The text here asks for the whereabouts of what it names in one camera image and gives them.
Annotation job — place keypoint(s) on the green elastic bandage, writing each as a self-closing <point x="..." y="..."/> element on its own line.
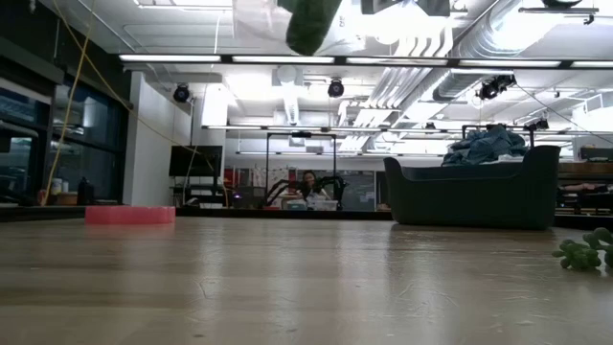
<point x="309" y="29"/>

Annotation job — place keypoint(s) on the clear plastic bag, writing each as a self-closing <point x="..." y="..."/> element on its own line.
<point x="258" y="24"/>

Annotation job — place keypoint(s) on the black background robot arm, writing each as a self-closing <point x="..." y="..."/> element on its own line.
<point x="337" y="184"/>
<point x="278" y="189"/>

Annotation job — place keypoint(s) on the ceiling light strip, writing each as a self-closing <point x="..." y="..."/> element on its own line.
<point x="395" y="61"/>
<point x="282" y="59"/>
<point x="170" y="58"/>
<point x="591" y="64"/>
<point x="510" y="63"/>

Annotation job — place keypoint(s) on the blue crumpled cloth pile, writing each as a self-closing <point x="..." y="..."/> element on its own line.
<point x="483" y="146"/>

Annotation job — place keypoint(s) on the person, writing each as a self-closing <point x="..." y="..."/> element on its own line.
<point x="310" y="184"/>

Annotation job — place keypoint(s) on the teal plastic bin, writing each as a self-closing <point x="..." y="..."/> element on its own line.
<point x="474" y="201"/>

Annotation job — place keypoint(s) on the clear plastic container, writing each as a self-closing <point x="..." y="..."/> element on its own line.
<point x="316" y="205"/>

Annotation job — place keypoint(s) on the black monitor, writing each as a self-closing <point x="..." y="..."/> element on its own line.
<point x="195" y="160"/>

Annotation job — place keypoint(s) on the wooden side table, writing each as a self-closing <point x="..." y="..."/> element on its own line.
<point x="586" y="170"/>

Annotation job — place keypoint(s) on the pink foam disc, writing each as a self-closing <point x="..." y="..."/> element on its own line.
<point x="129" y="215"/>

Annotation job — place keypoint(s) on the dark bottle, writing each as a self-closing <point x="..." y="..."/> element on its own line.
<point x="85" y="191"/>

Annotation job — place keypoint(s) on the cardboard box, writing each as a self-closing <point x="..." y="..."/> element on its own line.
<point x="67" y="198"/>

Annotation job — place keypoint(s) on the white bottle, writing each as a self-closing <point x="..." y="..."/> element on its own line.
<point x="56" y="186"/>

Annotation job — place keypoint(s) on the round black ceiling camera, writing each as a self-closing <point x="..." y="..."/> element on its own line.
<point x="335" y="88"/>
<point x="181" y="93"/>

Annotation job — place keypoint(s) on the silver ventilation duct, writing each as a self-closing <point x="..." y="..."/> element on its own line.
<point x="455" y="85"/>

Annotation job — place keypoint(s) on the black ceiling camera rig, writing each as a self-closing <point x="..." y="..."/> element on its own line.
<point x="495" y="87"/>

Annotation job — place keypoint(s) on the black metal station frame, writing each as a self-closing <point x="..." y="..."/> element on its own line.
<point x="267" y="163"/>

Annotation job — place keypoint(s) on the black table edge rail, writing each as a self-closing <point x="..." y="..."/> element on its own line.
<point x="287" y="214"/>

